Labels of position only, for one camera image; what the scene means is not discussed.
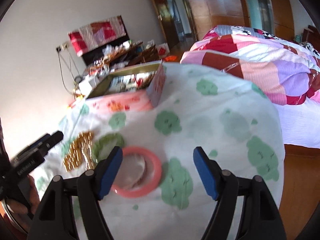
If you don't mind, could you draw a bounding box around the gold bead necklace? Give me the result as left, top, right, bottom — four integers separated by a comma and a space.
62, 130, 95, 172

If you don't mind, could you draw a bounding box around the green jade bangle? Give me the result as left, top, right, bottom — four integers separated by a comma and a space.
92, 133, 125, 164

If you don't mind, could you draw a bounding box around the pink plastic bangle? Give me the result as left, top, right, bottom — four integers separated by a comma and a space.
111, 146, 162, 198

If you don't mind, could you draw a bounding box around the person's left hand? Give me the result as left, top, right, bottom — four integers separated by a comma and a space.
5, 175, 40, 216

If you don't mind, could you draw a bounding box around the white green patterned tablecloth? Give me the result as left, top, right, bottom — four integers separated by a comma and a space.
34, 63, 285, 239

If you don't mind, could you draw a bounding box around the white appliance box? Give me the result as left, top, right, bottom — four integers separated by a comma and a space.
78, 75, 104, 96

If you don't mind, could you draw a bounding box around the black television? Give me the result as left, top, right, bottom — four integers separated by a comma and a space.
81, 27, 130, 66

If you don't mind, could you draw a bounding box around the red patchwork tv cover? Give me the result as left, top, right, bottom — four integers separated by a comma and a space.
68, 15, 127, 57

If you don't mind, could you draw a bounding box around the pink cookie tin box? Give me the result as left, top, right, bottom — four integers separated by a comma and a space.
85, 61, 167, 113

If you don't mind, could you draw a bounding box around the patchwork pink quilt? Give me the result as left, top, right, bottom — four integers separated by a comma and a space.
179, 24, 320, 148

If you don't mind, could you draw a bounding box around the wooden tv cabinet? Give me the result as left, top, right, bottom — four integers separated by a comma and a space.
81, 40, 160, 77

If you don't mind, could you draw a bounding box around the orange item on floor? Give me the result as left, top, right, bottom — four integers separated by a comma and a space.
163, 55, 179, 62

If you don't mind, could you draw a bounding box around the wooden bed headboard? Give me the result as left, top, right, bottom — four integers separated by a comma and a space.
302, 25, 320, 51

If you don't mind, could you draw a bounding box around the wooden door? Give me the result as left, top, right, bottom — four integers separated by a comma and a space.
153, 0, 180, 49

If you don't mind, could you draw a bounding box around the wooden wardrobe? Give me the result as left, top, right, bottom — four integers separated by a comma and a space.
142, 0, 296, 42

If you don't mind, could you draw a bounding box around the wall power socket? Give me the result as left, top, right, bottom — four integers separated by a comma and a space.
56, 42, 69, 53

